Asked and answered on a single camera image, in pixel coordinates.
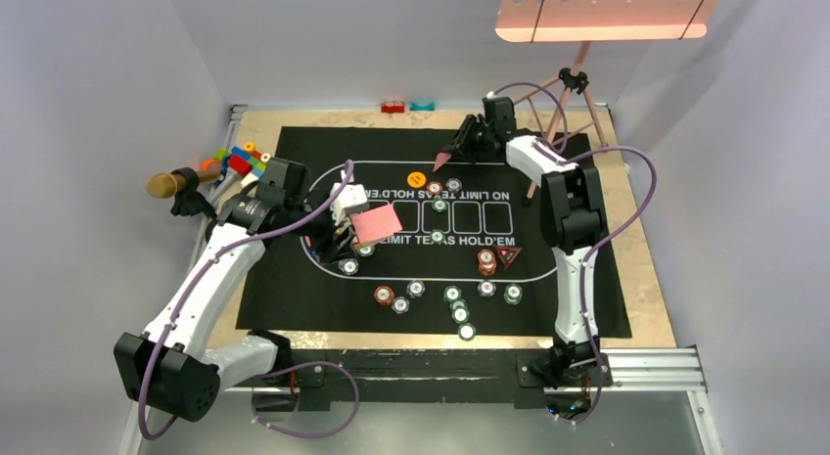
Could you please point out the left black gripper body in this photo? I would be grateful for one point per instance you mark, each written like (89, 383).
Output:
(320, 235)

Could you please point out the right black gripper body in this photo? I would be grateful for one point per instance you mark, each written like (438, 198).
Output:
(479, 142)

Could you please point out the single blue poker chip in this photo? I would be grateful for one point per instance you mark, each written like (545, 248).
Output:
(349, 266)

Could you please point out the single green poker chip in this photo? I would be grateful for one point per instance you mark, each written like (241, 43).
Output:
(366, 251)

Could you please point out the red playing card box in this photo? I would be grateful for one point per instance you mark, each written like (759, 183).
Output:
(345, 237)

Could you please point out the red backed card deck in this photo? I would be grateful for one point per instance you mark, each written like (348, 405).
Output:
(374, 225)

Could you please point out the orange big blind button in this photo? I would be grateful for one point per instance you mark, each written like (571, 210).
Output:
(416, 179)

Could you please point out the red poker chip stack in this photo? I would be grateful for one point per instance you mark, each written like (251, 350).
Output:
(384, 295)

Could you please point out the blue poker chip stack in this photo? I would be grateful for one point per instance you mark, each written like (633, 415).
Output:
(415, 288)

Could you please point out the triangular all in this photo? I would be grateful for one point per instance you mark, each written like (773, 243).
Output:
(507, 255)

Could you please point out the small red chip stack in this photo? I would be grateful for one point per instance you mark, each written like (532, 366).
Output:
(487, 262)

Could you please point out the small green chip stack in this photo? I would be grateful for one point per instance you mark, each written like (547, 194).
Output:
(513, 294)

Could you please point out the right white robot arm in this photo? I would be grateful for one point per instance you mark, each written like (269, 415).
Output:
(572, 217)

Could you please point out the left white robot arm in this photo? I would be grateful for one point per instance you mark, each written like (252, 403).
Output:
(169, 366)

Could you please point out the teal toy block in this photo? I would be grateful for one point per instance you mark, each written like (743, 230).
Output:
(422, 106)

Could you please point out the red toy block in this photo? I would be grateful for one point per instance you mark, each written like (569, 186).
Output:
(393, 107)

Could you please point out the pink tripod stand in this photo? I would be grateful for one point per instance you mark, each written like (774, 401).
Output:
(568, 82)

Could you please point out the colourful toy block vehicle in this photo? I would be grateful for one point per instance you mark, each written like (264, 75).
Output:
(247, 160)

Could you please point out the green poker chip stack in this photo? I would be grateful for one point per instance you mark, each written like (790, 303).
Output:
(451, 294)

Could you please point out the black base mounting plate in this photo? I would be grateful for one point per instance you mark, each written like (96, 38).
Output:
(519, 377)

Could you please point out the pink perforated panel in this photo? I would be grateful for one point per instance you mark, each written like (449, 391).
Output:
(525, 21)

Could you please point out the gold microphone head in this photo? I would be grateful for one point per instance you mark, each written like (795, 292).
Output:
(168, 184)

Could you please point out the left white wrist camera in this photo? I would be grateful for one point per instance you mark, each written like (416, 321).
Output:
(352, 199)

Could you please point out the grey toy block post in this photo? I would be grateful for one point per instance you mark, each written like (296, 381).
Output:
(228, 180)

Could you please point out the aluminium rail frame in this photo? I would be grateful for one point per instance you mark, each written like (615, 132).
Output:
(657, 404)

